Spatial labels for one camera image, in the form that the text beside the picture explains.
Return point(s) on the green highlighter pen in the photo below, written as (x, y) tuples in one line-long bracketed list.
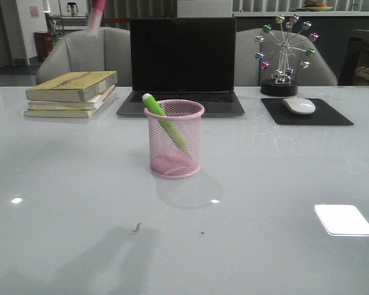
[(170, 128)]

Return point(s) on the pink highlighter pen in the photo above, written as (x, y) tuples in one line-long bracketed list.
[(95, 16)]

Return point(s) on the pink mesh pen holder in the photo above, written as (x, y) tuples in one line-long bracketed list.
[(166, 159)]

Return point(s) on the grey open laptop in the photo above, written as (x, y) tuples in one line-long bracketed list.
[(183, 59)]

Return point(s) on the middle cream book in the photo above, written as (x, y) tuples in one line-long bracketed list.
[(91, 104)]

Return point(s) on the grey right chair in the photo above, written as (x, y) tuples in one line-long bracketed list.
[(256, 59)]

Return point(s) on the grey chair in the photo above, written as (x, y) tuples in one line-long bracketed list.
[(256, 59), (109, 50)]

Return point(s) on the white computer mouse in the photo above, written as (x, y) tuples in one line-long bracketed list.
[(299, 106)]

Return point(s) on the grey left chair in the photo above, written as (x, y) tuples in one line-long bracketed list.
[(109, 50)]

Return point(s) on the top yellow book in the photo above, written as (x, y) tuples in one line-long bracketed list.
[(77, 86)]

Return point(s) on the ferris wheel desk ornament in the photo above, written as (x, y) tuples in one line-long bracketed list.
[(281, 82)]

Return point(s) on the black mouse pad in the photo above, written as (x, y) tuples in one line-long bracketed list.
[(324, 114)]

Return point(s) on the bottom pale book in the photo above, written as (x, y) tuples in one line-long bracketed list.
[(65, 113)]

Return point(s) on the red trash bin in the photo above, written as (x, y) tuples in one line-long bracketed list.
[(44, 44)]

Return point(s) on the fruit bowl on counter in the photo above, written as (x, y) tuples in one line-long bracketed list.
[(316, 6)]

